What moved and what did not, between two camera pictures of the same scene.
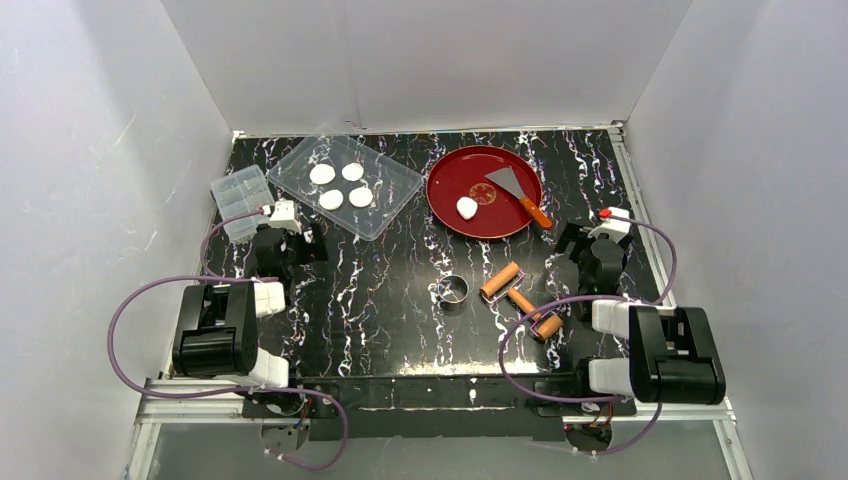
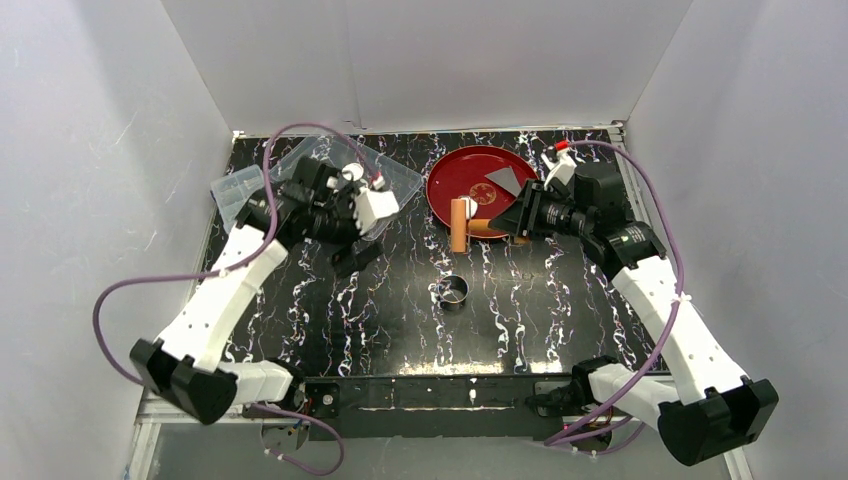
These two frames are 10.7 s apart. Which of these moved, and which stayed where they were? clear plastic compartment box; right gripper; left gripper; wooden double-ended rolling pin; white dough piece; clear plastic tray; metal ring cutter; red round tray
Moved: wooden double-ended rolling pin; right gripper; left gripper
Stayed: red round tray; metal ring cutter; white dough piece; clear plastic compartment box; clear plastic tray
